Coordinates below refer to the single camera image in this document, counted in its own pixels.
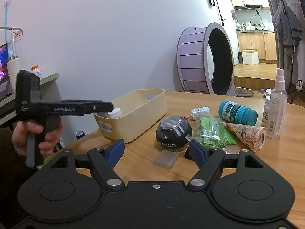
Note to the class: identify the floral paper cone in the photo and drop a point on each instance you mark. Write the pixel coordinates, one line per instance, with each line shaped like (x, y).
(252, 136)

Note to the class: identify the person left hand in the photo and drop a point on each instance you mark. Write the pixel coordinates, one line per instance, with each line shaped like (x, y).
(19, 137)

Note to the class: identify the black gyro wrist ball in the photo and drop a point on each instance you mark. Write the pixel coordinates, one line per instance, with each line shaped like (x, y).
(172, 133)

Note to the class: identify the black clothes rack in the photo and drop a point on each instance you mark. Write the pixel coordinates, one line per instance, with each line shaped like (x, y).
(292, 33)

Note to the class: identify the teal plastic bottle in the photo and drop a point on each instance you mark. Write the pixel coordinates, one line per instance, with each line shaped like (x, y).
(233, 112)

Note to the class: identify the bag of green packets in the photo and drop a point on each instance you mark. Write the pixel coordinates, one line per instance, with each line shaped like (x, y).
(211, 133)

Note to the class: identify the small white pill bottle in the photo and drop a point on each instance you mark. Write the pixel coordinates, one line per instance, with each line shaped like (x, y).
(202, 111)

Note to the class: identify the cream plastic storage bin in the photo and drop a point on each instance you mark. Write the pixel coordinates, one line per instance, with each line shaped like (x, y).
(140, 110)

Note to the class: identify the clear spray bottle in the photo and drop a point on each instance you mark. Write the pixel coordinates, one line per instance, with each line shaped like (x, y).
(277, 106)

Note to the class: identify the large white pill bottle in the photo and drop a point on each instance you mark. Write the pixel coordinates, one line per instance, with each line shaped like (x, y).
(115, 113)

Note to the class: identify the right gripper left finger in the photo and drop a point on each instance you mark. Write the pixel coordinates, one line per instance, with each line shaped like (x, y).
(70, 186)

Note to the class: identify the purple cat exercise wheel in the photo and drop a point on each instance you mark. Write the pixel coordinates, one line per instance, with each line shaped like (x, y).
(205, 61)

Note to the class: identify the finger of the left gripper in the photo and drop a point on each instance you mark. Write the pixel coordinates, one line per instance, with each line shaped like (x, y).
(82, 101)
(78, 109)

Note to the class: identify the orange cap white bottle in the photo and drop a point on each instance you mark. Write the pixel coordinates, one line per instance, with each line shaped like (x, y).
(36, 71)

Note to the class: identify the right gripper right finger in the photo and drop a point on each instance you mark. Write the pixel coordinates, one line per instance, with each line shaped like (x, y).
(242, 186)

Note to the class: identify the white box yellow lid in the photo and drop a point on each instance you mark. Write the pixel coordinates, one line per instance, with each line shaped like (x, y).
(250, 56)

